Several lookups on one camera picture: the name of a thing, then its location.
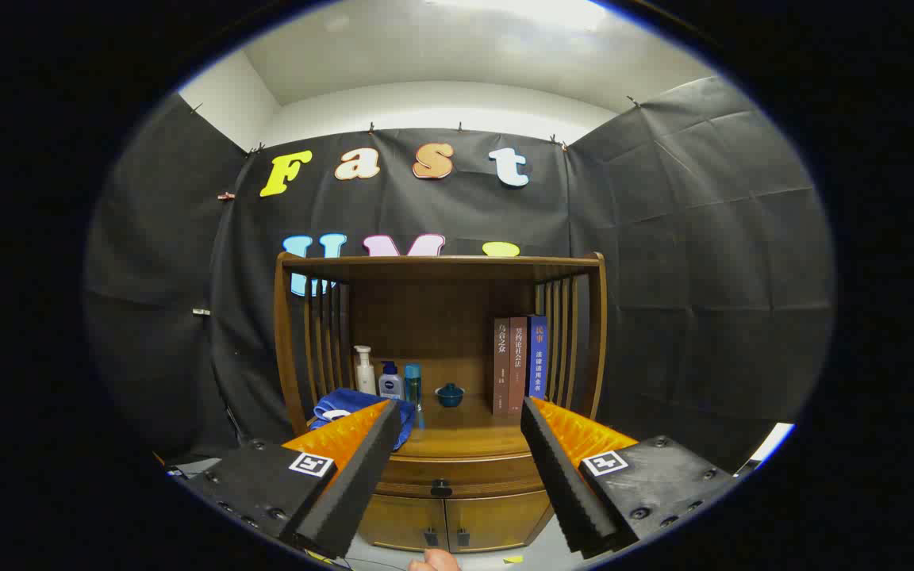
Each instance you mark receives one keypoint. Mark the wooden cabinet door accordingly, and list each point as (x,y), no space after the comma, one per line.
(401,523)
(497,519)

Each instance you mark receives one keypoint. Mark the reddish brown book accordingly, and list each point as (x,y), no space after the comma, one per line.
(518,361)

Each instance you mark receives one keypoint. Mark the wooden cabinet with shelf frame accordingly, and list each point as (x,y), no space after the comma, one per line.
(425,317)

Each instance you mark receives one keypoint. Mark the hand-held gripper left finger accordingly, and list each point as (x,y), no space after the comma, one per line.
(358,476)

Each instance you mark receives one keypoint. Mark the blue lidded teacup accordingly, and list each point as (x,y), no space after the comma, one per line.
(450,395)

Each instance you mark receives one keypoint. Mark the dark brown book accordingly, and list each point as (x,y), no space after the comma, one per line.
(501,365)

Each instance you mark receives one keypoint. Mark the blue book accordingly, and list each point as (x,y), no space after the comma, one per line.
(537,353)

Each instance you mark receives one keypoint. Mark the white bottle with blue pump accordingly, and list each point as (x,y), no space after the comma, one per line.
(390,386)

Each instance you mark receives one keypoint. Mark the folded blue towel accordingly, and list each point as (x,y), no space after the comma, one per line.
(346,401)

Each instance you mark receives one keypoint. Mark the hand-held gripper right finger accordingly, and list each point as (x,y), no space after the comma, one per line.
(564,476)

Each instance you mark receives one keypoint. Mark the wooden countertop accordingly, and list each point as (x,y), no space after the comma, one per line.
(465,432)

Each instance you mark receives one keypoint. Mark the teal clear bottle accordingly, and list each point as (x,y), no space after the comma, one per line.
(413,385)

